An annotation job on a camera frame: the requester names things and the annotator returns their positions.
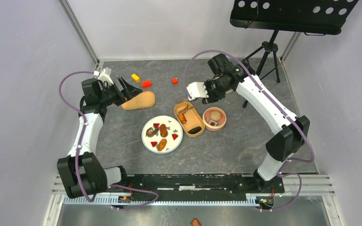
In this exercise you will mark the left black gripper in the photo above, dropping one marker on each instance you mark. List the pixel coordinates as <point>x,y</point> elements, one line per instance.
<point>127,92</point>

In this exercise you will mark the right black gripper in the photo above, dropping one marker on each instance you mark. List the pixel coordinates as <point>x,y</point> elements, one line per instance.
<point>211,99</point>

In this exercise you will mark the white steamed bun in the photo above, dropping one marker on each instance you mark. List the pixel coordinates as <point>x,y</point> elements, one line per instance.
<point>215,115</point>

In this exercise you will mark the sushi piece red centre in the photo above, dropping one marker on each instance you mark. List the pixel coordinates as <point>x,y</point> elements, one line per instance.
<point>213,123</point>

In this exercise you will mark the fried chicken wing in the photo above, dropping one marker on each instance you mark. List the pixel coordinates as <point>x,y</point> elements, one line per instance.
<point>181,113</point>

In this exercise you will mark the black sea cucumber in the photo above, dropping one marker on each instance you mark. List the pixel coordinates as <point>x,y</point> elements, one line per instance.
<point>195,130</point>

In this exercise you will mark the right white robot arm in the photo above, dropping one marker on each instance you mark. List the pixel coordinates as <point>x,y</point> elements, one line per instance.
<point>290,131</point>

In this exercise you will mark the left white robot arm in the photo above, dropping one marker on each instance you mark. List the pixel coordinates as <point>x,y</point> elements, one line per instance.
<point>81,173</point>

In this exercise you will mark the tan oblong box lid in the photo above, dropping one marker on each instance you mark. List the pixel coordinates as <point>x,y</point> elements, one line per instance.
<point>144,100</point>

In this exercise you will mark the tan oblong lunch box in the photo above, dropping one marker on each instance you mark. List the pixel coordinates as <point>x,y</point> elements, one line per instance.
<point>192,116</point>

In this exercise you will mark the yellow block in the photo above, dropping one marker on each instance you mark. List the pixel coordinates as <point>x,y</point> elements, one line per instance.
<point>135,77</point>

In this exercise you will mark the large red block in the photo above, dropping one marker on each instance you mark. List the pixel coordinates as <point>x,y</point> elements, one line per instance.
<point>146,84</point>

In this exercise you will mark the pink round bowl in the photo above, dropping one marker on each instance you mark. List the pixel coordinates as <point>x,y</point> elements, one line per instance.
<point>221,122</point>

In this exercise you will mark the small red cube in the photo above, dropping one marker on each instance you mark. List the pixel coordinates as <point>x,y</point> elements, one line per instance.
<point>175,81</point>

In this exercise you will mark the white patterned plate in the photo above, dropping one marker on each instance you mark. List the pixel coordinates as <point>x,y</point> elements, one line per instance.
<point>174,138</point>

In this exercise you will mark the fried chicken piece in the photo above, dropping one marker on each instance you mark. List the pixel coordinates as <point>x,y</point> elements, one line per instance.
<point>163,130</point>

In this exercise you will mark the fried chicken nugget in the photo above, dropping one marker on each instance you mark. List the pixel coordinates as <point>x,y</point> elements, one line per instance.
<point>161,145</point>

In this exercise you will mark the black music stand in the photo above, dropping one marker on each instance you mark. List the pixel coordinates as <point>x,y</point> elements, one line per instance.
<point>311,17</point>

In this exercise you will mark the brown object at bottom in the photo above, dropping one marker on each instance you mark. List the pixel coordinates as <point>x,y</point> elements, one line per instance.
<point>195,222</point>

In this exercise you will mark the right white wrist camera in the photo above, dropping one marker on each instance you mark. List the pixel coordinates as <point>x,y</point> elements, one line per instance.
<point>196,90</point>

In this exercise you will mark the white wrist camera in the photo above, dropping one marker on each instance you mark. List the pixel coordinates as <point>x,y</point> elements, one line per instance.
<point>196,90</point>
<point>104,76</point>

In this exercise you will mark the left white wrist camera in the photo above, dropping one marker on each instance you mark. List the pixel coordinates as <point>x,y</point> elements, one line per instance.
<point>104,76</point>

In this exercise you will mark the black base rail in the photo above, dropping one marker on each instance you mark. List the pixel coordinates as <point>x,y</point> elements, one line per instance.
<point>199,187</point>

